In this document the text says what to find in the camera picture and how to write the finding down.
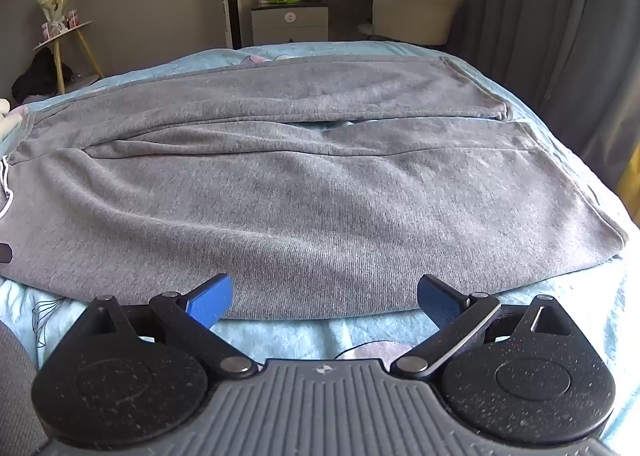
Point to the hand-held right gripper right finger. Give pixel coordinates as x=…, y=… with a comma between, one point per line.
x=435, y=303

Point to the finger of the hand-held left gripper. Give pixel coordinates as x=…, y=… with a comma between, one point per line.
x=4, y=253

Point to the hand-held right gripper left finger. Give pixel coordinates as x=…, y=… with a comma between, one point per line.
x=212, y=301

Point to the grey pants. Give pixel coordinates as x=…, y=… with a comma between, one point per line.
x=300, y=196

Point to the dark grey fabric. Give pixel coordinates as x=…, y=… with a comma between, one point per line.
x=15, y=386

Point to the white plush toy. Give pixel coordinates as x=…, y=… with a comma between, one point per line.
x=9, y=118

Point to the light blue printed bed sheet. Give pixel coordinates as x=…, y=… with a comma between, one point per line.
x=575, y=296

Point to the black clothes heap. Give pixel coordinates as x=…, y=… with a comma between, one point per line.
x=37, y=75

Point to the wooden side table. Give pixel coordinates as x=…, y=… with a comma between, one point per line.
x=65, y=33

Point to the yellow cloth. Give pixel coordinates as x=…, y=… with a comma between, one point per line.
x=631, y=175

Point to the small pink box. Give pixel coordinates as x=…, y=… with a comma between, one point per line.
x=75, y=19

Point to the grey white nightstand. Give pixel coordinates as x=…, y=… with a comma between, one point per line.
x=290, y=24

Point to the cream shell chair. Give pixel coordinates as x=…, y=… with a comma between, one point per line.
x=415, y=15

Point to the grey curtain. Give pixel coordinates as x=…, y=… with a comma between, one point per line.
x=525, y=10

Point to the green tray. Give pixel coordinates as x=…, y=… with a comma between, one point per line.
x=285, y=0

